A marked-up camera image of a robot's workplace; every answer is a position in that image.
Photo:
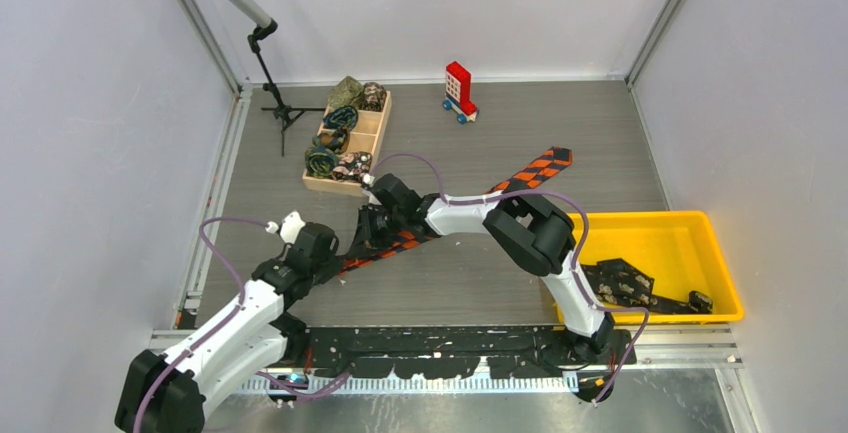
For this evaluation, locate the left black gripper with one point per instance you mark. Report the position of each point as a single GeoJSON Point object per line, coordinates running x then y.
{"type": "Point", "coordinates": [333, 267]}

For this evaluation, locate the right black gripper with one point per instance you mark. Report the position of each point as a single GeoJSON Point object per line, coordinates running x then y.
{"type": "Point", "coordinates": [366, 238]}

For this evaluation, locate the orange navy striped tie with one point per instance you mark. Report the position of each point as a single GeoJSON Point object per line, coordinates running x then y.
{"type": "Point", "coordinates": [530, 172]}

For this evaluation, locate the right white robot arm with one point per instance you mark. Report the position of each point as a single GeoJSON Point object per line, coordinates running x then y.
{"type": "Point", "coordinates": [584, 317]}

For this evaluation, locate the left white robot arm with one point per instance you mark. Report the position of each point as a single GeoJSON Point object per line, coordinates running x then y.
{"type": "Point", "coordinates": [176, 390]}

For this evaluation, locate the black pink floral rolled tie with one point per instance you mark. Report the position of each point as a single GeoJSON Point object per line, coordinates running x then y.
{"type": "Point", "coordinates": [352, 166]}

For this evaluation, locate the wooden compartment tray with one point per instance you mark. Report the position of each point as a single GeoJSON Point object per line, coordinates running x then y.
{"type": "Point", "coordinates": [368, 135]}

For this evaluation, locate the dark green rolled tie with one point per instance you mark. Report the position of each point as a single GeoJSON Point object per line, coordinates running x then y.
{"type": "Point", "coordinates": [336, 140]}

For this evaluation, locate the navy yellow rolled tie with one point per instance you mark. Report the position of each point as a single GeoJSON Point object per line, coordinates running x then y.
{"type": "Point", "coordinates": [320, 161]}

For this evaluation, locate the teal navy rolled tie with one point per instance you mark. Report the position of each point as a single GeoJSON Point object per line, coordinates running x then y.
{"type": "Point", "coordinates": [344, 118]}

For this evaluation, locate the brown floral rolled tie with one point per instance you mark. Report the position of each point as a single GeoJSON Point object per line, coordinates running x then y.
{"type": "Point", "coordinates": [373, 97]}

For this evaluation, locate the olive green rolled tie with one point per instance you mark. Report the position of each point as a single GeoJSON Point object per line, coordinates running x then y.
{"type": "Point", "coordinates": [347, 92]}

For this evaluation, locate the black microphone stand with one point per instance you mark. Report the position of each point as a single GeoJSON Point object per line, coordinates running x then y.
{"type": "Point", "coordinates": [285, 113]}

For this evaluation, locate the red toy block car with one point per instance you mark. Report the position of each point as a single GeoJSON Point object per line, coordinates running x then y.
{"type": "Point", "coordinates": [458, 87]}

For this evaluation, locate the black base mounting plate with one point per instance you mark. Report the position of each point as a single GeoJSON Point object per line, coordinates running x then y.
{"type": "Point", "coordinates": [516, 352]}

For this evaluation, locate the yellow plastic bin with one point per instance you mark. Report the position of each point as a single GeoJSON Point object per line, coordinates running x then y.
{"type": "Point", "coordinates": [678, 249]}

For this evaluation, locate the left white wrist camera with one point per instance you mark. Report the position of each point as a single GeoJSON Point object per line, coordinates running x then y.
{"type": "Point", "coordinates": [288, 228]}

